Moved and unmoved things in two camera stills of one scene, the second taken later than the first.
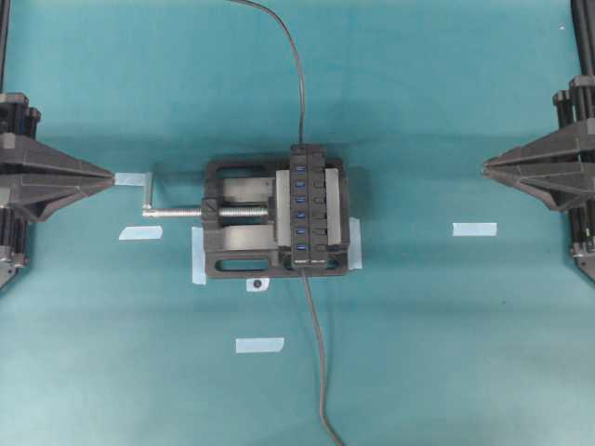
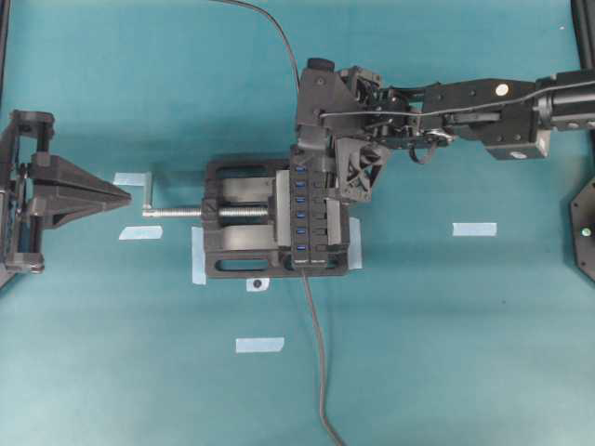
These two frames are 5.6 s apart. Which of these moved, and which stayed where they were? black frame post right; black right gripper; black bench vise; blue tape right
Moved: black right gripper
Stayed: black frame post right; blue tape right; black bench vise
